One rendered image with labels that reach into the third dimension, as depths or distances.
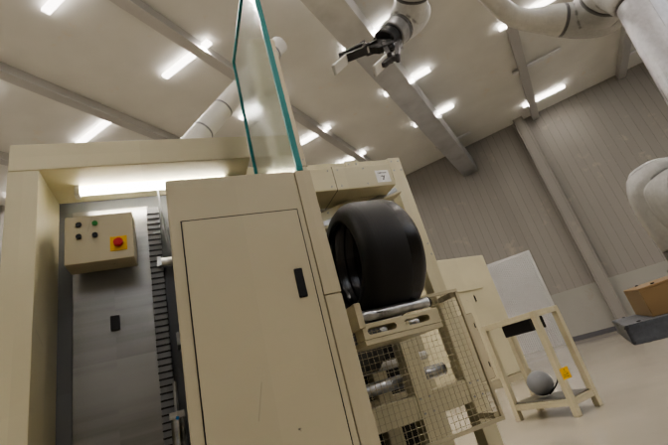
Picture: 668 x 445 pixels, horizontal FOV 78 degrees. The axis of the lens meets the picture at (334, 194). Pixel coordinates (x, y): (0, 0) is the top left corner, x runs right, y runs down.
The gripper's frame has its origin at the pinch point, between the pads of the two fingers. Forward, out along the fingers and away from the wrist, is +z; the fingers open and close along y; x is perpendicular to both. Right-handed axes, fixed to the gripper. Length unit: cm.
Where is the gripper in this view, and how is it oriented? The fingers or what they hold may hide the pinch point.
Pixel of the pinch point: (355, 69)
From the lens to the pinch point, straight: 119.4
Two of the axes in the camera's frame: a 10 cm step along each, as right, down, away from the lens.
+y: -7.9, -2.0, 5.8
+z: -5.5, 6.5, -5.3
